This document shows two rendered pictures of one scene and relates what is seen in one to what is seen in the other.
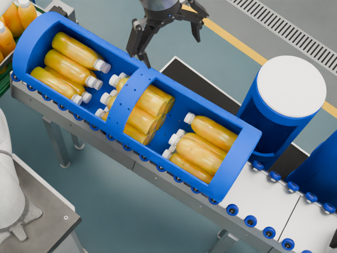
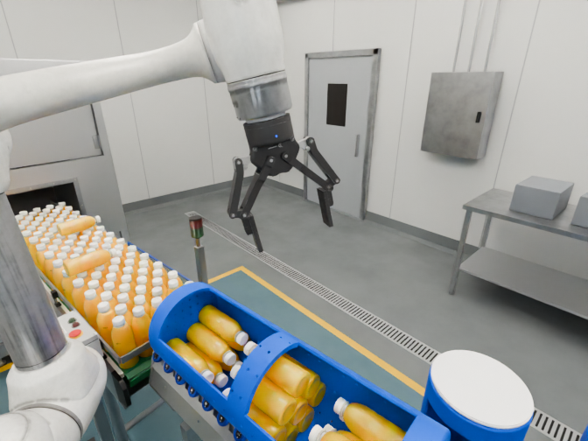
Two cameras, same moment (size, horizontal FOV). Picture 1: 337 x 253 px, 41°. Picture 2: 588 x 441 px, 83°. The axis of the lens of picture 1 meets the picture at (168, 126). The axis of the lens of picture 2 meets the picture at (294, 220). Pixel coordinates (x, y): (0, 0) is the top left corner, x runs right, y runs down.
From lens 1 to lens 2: 0.68 m
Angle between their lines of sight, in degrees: 43
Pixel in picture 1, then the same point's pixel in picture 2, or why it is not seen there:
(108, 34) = not seen: hidden behind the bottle
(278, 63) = (454, 357)
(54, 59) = (196, 331)
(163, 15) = (267, 132)
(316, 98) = (520, 402)
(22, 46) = (163, 306)
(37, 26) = (185, 290)
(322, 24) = not seen: hidden behind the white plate
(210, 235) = not seen: outside the picture
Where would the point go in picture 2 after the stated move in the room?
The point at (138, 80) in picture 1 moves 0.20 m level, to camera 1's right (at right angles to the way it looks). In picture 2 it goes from (276, 341) to (348, 360)
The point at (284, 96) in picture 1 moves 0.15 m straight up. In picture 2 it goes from (472, 396) to (484, 358)
